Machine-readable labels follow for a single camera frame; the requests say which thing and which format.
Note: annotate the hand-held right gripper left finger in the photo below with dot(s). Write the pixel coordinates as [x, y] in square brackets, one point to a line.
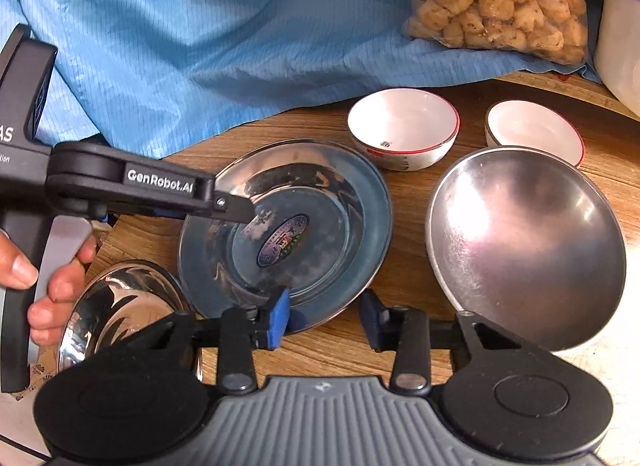
[277, 318]

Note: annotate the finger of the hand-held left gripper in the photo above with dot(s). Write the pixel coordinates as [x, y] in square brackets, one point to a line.
[150, 180]
[170, 215]

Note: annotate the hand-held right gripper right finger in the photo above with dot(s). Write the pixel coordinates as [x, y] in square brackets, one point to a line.
[371, 318]

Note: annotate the small stainless steel bowl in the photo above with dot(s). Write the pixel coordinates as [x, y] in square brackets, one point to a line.
[125, 301]

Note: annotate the steel plate with oval sticker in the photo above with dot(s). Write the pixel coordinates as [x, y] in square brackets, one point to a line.
[320, 226]

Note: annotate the large steel bowl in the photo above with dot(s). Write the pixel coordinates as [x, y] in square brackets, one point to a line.
[525, 246]

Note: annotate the white bowl with red rim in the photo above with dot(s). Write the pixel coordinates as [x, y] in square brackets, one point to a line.
[535, 128]
[405, 118]

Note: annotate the person's left hand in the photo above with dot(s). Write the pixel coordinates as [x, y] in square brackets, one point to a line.
[60, 291]

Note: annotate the blue striped cloth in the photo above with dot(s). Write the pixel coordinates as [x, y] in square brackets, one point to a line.
[200, 35]

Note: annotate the printed cardboard box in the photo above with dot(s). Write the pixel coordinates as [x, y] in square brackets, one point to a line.
[42, 373]

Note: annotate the wooden shelf riser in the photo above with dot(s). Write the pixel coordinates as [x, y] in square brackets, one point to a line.
[560, 83]

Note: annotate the white plastic jug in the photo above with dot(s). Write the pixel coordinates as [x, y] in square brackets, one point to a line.
[622, 50]

